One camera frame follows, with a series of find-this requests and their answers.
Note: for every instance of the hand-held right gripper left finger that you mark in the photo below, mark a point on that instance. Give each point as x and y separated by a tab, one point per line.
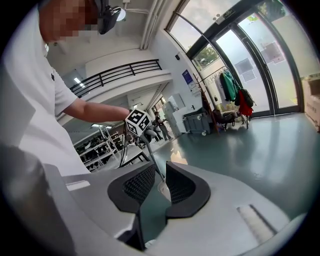
135	186

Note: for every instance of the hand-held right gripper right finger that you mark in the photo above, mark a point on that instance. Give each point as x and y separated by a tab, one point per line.
187	192

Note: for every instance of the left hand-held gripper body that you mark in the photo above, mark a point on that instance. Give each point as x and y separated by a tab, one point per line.
137	122

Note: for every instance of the person's left forearm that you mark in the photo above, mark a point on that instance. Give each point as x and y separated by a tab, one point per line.
97	112

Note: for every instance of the white cabinet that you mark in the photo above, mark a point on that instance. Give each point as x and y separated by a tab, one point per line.
175	113

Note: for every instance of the white storage shelving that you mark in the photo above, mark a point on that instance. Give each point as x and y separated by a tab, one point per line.
96	151

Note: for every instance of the black balcony railing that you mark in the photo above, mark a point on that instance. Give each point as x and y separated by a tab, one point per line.
117	73

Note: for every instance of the grey wheeled cart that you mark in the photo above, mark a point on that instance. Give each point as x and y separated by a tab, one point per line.
197	122

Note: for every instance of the wooden coat rack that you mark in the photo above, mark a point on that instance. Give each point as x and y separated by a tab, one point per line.
206	105

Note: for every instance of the black chair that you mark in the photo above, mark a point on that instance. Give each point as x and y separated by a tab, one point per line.
223	117

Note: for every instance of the white hanging garment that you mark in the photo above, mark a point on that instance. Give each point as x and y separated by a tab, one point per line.
221	90

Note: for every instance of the green hanging jacket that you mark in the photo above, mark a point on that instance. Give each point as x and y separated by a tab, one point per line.
229	86

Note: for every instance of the red hanging jacket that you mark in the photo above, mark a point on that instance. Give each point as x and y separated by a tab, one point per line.
243	106

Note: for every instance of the person's white shirt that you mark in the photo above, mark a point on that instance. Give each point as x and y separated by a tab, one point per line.
32	95

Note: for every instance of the round ceiling lamp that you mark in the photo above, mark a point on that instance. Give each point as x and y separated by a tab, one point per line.
121	14

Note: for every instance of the black backpack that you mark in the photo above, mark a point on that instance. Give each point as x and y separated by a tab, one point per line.
248	97

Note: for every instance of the person's head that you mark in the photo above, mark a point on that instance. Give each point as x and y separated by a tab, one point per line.
66	18

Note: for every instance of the black-framed glass door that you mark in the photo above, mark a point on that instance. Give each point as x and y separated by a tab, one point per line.
252	65

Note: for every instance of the cardboard box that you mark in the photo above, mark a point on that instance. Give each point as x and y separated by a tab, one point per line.
312	100

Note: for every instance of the white table with black frame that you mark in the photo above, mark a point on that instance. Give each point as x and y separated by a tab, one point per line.
135	153

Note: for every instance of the blue wall poster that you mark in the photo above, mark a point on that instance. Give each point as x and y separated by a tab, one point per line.
188	78

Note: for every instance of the black wall speaker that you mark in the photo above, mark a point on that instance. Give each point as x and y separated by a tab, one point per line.
177	57

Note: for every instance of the black head-worn camera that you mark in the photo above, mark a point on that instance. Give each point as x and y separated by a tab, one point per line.
108	17

